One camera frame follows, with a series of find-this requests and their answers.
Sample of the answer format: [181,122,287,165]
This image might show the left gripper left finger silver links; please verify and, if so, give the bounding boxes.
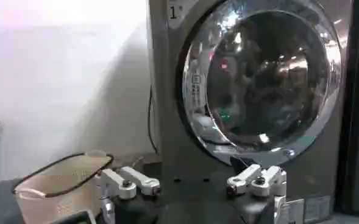
[97,166,162,224]

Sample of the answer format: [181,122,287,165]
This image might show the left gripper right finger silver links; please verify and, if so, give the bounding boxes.
[226,164,288,224]

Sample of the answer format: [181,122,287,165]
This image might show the beige perforated laundry basket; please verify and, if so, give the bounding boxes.
[12,149,115,224]

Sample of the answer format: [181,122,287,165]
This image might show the grey dryer with number one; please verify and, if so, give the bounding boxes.
[146,0,354,224]

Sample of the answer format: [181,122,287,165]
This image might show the round glass dryer door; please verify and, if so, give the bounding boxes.
[176,0,343,167]

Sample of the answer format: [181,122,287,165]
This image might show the grey dryer beside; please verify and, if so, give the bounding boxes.
[334,0,359,215]

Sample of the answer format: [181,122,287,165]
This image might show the black power cable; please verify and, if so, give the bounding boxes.
[147,86,159,155]

